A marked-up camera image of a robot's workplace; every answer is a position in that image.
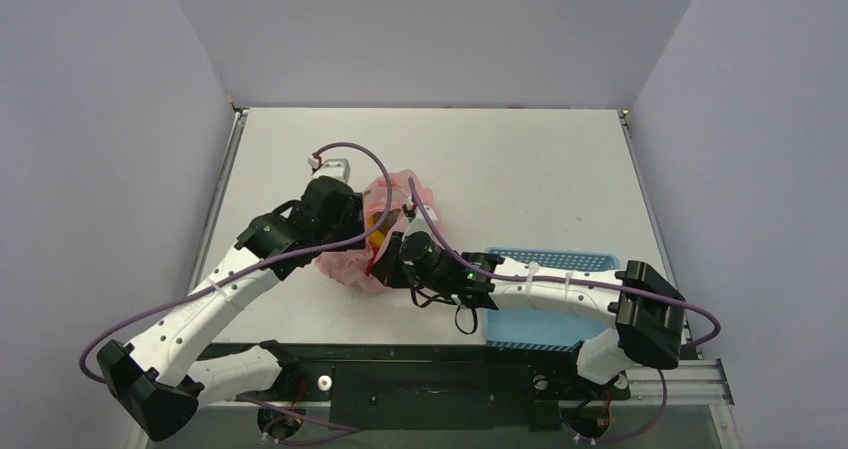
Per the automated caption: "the blue plastic basket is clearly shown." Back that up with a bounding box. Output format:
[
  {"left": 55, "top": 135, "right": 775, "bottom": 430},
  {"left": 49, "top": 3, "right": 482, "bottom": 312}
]
[{"left": 482, "top": 247, "right": 620, "bottom": 351}]

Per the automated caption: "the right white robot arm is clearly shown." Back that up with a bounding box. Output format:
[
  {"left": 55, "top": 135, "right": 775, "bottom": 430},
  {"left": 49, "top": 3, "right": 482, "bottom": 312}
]
[{"left": 370, "top": 232, "right": 685, "bottom": 396}]

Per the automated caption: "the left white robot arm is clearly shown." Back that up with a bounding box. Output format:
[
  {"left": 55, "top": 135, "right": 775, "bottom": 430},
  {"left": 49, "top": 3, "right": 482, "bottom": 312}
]
[{"left": 96, "top": 176, "right": 366, "bottom": 442}]

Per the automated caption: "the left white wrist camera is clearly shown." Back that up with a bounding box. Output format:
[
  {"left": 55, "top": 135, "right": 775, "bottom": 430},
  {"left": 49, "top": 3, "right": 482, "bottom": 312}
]
[{"left": 307, "top": 155, "right": 350, "bottom": 184}]

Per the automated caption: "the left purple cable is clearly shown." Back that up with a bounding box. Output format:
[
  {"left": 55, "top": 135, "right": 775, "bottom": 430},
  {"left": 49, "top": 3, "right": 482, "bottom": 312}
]
[{"left": 78, "top": 142, "right": 393, "bottom": 447}]

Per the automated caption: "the pink plastic bag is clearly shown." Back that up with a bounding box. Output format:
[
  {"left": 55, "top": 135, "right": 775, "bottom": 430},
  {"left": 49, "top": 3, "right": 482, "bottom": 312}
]
[{"left": 314, "top": 169, "right": 443, "bottom": 294}]

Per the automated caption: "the orange fake fruit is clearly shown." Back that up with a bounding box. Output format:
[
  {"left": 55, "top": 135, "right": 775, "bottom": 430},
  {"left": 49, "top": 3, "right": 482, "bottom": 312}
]
[{"left": 367, "top": 209, "right": 400, "bottom": 250}]

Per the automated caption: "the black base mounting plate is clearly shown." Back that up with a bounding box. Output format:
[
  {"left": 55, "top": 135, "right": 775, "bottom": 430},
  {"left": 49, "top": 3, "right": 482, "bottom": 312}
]
[{"left": 252, "top": 343, "right": 631, "bottom": 431}]

